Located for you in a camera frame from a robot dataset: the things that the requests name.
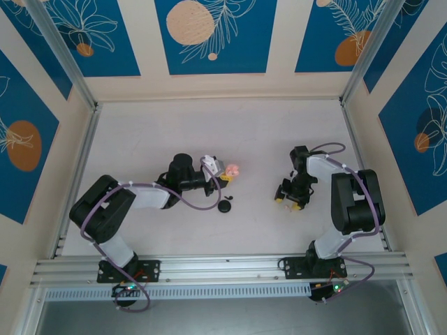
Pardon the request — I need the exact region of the aluminium table side rail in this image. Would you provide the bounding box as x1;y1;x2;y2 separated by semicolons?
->
52;103;104;259
340;99;390;252

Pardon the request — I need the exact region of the white slotted cable duct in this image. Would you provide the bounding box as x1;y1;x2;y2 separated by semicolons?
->
43;282;312;301

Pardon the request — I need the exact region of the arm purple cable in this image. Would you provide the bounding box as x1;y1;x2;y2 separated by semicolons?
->
309;142;381;304
80;156;223;313

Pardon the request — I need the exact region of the blue panel orange circle fern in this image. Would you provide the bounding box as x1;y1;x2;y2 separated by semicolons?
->
295;0;392;74

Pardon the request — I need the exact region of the blue panel white flower outline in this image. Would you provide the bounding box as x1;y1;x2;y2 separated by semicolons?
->
34;0;142;78

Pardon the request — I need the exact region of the blue panel beige circle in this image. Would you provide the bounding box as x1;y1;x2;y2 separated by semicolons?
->
154;0;279;76

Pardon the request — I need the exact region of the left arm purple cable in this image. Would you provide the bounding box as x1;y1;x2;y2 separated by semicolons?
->
80;156;223;313

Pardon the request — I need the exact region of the aluminium frame post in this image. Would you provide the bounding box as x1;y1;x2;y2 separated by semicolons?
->
24;0;101;112
340;0;401;105

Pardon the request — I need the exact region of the blue panel large orange oval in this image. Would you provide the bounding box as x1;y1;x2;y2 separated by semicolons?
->
0;48;60;225

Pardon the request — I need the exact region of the black control board green light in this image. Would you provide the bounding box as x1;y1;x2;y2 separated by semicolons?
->
309;281;350;304
111;283;140;308

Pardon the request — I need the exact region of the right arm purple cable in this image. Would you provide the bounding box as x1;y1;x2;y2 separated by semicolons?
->
309;142;381;304

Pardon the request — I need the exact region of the blue panel flower dark circle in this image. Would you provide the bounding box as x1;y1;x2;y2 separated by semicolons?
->
379;31;447;217

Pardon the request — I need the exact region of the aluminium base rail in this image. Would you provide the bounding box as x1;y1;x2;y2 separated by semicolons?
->
29;254;416;286

